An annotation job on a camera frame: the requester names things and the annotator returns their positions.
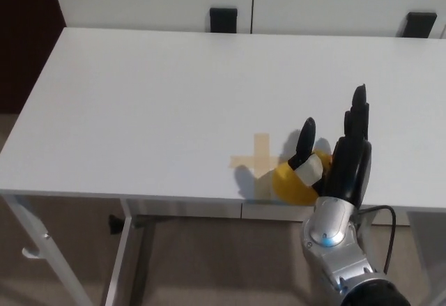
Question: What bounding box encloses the wide grey desk leg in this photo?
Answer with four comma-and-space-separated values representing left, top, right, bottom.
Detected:
406, 211, 446, 306

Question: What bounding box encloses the dark maroon door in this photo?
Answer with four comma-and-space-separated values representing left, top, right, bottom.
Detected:
0, 0, 67, 114

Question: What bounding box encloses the white desk leg with hook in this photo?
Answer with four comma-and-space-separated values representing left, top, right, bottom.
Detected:
0, 195, 93, 306

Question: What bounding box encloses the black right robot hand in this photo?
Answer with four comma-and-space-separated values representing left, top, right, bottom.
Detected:
287, 83, 373, 213

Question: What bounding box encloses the black panel bracket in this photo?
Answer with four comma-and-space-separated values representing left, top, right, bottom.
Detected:
406, 12, 438, 38
209, 7, 239, 34

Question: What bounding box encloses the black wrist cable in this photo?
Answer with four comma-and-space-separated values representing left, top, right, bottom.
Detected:
355, 205, 398, 274

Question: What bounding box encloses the white plastic hook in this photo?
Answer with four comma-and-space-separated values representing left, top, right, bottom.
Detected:
21, 246, 46, 260

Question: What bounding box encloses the black panel foot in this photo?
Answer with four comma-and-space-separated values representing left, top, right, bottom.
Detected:
107, 214, 123, 234

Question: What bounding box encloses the short beige tape strip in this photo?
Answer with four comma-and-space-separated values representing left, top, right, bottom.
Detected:
229, 155, 280, 169

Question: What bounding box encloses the yellow rubber duck toy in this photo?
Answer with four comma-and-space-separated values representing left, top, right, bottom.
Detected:
271, 147, 334, 206

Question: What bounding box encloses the white metal desk leg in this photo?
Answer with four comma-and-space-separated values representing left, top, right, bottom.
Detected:
102, 199, 135, 306
357, 211, 390, 279

